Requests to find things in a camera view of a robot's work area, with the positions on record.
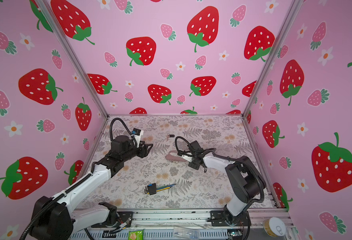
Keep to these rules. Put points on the green snack packet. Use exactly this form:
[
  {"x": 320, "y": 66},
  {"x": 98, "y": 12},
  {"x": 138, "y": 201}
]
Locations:
[{"x": 136, "y": 235}]

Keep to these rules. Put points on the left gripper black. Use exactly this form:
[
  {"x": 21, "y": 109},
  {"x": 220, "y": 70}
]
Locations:
[{"x": 143, "y": 151}]

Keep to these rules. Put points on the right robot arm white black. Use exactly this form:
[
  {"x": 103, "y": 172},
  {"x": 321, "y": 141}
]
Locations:
[{"x": 246, "y": 181}]

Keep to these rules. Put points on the black connector with coloured wires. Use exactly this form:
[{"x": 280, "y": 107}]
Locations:
[{"x": 152, "y": 189}]

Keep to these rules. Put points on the clear plastic bag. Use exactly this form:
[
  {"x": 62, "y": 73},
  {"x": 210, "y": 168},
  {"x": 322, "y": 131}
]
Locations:
[{"x": 186, "y": 233}]

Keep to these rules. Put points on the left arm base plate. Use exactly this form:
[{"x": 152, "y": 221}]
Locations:
[{"x": 115, "y": 222}]

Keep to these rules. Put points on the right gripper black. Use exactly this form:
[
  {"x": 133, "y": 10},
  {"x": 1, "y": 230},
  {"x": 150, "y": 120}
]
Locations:
[{"x": 193, "y": 165}]

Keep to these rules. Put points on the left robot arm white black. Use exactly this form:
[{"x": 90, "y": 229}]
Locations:
[{"x": 57, "y": 217}]

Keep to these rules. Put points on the aluminium rail frame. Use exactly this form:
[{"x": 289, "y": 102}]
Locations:
[{"x": 158, "y": 224}]

